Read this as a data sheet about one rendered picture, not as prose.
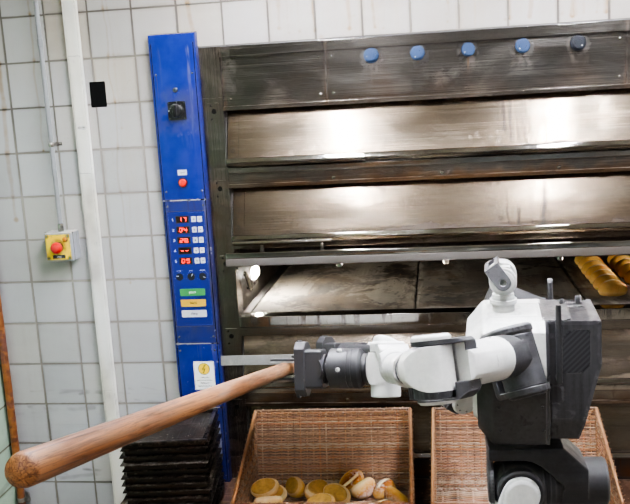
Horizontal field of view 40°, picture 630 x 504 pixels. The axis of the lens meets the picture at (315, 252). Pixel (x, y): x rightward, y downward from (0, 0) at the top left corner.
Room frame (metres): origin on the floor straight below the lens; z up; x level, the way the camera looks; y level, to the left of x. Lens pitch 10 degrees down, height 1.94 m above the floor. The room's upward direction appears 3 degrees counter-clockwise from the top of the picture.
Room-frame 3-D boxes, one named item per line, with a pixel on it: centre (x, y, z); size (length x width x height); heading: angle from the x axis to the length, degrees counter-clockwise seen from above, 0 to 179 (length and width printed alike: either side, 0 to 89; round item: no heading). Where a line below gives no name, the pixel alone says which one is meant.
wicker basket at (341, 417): (2.66, 0.00, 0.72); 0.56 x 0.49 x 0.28; 83
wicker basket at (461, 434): (2.57, -0.60, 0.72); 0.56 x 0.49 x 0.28; 81
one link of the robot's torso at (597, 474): (1.98, -0.53, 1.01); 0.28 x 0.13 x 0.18; 83
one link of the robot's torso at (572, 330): (1.98, -0.50, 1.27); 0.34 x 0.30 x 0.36; 168
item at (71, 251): (3.01, 0.88, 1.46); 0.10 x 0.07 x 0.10; 82
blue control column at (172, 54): (3.91, 0.29, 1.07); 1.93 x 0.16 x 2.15; 172
